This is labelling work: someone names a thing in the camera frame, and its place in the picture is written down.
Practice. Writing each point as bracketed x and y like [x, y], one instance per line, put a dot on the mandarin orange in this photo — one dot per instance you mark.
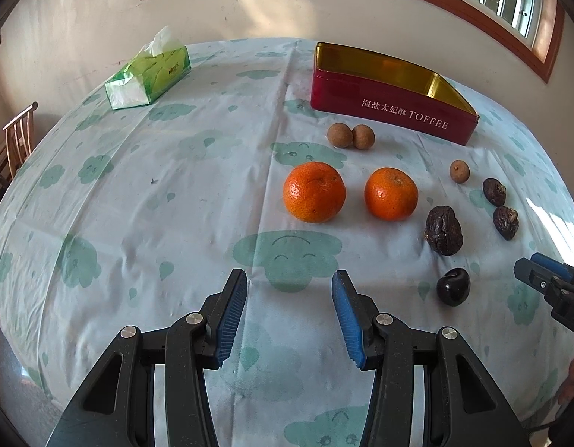
[314, 192]
[391, 194]

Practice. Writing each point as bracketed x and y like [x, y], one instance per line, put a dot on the wooden chair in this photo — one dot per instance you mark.
[17, 137]

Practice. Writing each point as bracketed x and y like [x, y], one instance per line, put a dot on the small dark wrinkled fruit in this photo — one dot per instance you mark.
[505, 222]
[494, 192]

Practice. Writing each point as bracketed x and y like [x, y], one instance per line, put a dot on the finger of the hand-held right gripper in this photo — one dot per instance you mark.
[529, 272]
[550, 261]

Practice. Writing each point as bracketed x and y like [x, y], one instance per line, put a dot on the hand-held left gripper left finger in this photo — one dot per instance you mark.
[231, 321]

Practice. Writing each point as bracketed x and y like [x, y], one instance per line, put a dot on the green tissue pack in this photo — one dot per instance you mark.
[149, 74]

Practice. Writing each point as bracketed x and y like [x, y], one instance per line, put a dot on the red and gold tin box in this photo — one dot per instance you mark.
[385, 98]

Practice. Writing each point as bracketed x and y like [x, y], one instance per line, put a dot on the cloud print tablecloth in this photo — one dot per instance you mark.
[152, 205]

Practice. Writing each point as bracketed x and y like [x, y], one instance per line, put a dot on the brown longan with stem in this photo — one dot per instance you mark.
[459, 172]

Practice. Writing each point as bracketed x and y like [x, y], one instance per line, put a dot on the wooden window frame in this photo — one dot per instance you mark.
[543, 42]

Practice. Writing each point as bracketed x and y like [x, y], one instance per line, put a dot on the large dark wrinkled fruit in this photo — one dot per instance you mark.
[444, 230]

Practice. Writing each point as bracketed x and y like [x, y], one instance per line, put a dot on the dark glossy plum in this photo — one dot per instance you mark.
[453, 287]

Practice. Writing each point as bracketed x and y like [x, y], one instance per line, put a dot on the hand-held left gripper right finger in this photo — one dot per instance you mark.
[347, 321]

